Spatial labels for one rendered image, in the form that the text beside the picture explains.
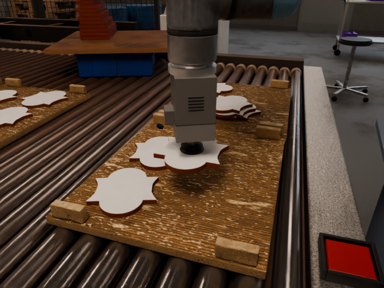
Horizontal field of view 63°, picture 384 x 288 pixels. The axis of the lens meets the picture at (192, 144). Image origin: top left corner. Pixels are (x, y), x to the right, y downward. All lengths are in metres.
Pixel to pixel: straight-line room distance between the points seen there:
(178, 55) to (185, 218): 0.25
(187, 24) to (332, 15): 9.46
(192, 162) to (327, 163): 0.35
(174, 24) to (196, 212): 0.29
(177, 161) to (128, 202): 0.11
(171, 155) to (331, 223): 0.29
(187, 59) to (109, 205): 0.26
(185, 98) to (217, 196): 0.19
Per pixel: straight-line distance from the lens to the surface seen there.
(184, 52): 0.46
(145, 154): 0.67
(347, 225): 0.59
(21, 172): 0.75
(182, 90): 0.46
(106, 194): 0.57
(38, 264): 0.52
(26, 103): 1.06
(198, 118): 0.48
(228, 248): 0.44
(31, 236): 0.57
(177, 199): 0.55
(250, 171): 0.63
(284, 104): 1.01
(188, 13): 0.45
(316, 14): 9.89
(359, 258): 0.52
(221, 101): 0.91
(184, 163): 0.51
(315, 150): 0.80
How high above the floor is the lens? 1.27
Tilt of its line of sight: 27 degrees down
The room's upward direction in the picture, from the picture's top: straight up
